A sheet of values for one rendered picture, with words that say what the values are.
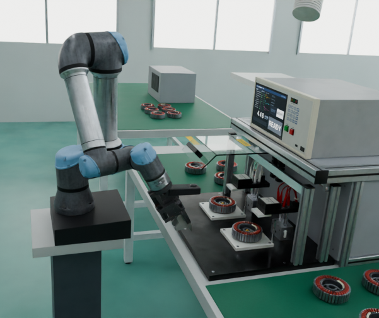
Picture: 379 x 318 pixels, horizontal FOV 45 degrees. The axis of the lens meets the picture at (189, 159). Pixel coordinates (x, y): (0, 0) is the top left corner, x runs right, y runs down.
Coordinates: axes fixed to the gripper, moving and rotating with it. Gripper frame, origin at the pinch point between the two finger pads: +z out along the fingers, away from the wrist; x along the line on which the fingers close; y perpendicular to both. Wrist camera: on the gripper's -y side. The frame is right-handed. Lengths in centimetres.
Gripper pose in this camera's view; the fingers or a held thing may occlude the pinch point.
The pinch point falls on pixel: (191, 226)
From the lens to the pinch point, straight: 163.2
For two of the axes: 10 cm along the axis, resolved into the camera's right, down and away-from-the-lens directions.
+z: 4.2, 8.0, 4.3
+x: 3.1, 3.2, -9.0
